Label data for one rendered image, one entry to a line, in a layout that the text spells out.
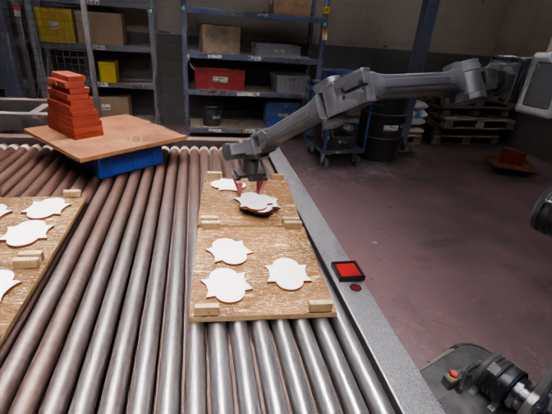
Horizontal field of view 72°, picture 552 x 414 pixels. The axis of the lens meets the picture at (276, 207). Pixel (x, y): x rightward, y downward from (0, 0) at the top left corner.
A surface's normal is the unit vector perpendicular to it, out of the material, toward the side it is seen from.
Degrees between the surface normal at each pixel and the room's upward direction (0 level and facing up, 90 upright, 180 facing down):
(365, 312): 0
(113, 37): 90
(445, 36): 90
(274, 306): 0
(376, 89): 58
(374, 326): 0
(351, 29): 90
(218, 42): 89
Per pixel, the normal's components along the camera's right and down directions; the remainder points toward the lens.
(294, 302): 0.07, -0.89
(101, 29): 0.20, 0.45
